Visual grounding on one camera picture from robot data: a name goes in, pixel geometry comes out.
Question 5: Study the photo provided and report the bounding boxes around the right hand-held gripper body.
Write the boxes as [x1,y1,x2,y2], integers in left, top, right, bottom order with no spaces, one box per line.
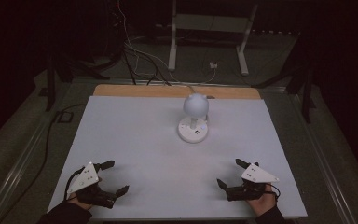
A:
[226,162,280,203]

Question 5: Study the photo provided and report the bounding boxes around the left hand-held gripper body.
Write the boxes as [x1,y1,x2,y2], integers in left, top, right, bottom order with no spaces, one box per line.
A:
[66,161,119,209]

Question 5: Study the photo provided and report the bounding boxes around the white globe desk lamp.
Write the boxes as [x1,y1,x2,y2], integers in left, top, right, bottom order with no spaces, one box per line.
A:
[176,92,211,145]

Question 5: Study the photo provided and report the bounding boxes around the person's left hand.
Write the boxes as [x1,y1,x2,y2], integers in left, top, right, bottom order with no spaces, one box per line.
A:
[66,192,93,212]

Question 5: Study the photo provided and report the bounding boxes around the person's right hand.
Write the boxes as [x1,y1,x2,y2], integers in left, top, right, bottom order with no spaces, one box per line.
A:
[246,184,278,217]

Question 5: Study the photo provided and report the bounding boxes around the white table sheet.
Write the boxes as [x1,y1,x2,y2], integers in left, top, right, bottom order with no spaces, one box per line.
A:
[47,94,309,220]

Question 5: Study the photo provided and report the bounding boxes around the black tripod stand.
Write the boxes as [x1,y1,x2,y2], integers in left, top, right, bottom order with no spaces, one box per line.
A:
[43,50,111,112]
[251,57,317,125]

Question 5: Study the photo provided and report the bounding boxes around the grey metal stand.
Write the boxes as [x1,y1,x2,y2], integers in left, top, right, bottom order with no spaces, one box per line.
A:
[167,0,259,77]

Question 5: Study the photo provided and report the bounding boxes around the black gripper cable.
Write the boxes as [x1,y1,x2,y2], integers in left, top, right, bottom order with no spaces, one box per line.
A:
[63,167,86,201]
[264,182,282,201]

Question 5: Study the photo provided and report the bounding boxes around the black cable with box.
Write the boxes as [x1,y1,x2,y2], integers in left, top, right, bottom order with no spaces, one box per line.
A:
[0,104,88,224]

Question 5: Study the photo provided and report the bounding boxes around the white lamp cable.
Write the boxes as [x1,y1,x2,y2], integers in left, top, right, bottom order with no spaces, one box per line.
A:
[167,66,218,94]

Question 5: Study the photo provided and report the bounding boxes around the black floor cable bundle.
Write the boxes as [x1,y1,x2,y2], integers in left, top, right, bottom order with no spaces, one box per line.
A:
[120,41,172,87]

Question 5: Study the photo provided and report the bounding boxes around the thin white hanging cable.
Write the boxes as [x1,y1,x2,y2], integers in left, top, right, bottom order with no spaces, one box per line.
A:
[115,1,157,78]

